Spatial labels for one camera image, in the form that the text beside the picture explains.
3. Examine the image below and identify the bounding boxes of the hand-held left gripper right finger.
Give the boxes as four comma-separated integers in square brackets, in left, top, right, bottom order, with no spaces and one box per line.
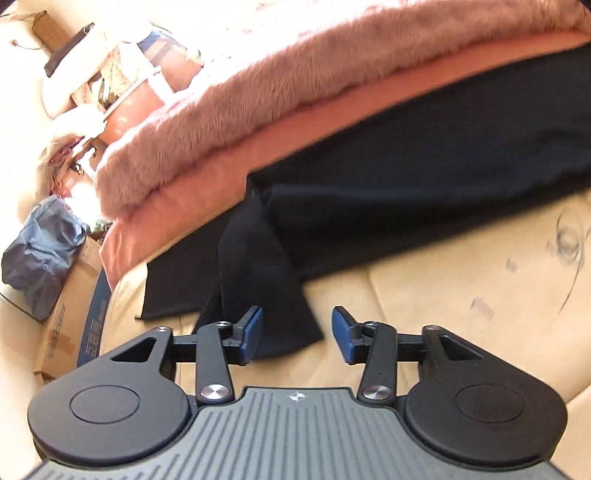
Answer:
[331,305,485,405]

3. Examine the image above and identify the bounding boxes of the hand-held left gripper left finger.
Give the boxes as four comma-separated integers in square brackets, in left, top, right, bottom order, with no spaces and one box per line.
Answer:
[110,306,264,405]

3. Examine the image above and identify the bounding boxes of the black pants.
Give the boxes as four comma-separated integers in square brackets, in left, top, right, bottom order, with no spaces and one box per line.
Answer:
[135,44,591,361]

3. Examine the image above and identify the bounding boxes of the salmon pink mattress pad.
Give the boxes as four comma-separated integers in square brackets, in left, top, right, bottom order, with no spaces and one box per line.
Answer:
[100,30,591,289]

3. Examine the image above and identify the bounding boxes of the flat blue printed box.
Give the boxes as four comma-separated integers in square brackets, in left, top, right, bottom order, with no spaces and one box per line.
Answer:
[76,268,112,370]

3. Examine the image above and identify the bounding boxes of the brown cardboard box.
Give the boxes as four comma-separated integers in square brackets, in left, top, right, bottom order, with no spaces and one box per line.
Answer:
[32,235,105,384]

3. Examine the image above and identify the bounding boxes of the grey-blue plastic bag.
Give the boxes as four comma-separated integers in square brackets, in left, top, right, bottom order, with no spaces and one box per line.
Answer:
[1,195,90,321]

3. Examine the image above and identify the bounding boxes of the orange plastic storage bin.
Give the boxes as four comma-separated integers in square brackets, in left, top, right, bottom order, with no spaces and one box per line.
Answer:
[99,76,162,145]

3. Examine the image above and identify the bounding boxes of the pink fluffy blanket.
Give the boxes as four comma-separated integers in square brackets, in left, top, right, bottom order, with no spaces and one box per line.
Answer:
[95,0,591,217]

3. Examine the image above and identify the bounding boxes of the dark blue storage bag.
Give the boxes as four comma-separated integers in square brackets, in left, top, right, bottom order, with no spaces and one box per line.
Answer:
[137,28,204,77]

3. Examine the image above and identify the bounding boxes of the black folded clothes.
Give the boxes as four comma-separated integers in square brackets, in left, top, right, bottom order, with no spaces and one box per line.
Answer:
[44,25,95,77]

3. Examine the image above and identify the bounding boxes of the brown rolled mat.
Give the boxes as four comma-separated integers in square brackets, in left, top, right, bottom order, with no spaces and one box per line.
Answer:
[31,10,70,44]

